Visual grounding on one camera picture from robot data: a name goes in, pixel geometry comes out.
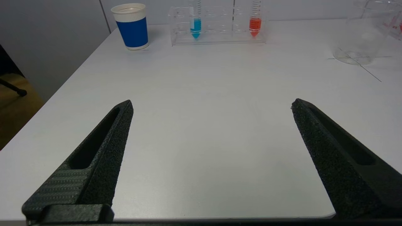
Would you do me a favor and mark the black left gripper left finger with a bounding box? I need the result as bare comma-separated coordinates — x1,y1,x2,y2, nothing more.
21,100,134,224

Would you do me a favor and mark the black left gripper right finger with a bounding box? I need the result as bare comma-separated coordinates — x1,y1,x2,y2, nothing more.
291,98,402,220

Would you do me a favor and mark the clear glass beaker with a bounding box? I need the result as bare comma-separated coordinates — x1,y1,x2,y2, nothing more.
334,0,402,65

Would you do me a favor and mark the test tube with red pigment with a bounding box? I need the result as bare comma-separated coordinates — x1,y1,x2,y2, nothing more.
249,0,262,38

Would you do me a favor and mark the test tube with blue pigment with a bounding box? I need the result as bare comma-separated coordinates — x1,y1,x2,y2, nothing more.
188,0,202,40

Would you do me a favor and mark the clear acrylic test tube rack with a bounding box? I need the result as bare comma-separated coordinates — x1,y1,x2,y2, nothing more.
168,6,267,46

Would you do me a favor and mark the black chair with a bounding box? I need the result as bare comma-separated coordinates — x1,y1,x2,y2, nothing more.
0,44,28,97

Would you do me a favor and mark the blue white paper cup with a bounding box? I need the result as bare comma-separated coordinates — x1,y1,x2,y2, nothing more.
111,3,149,51

